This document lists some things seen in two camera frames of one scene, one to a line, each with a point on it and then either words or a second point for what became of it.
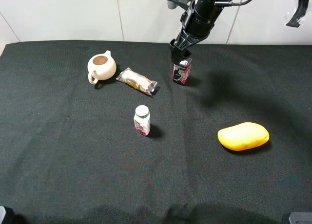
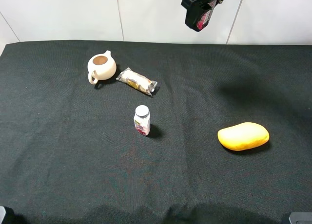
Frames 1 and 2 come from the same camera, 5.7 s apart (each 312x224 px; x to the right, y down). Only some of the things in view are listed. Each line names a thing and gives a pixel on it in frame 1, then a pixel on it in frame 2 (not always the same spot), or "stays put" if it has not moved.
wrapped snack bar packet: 143,84 stays put
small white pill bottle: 142,119 stays put
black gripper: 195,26 to 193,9
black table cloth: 69,154 stays put
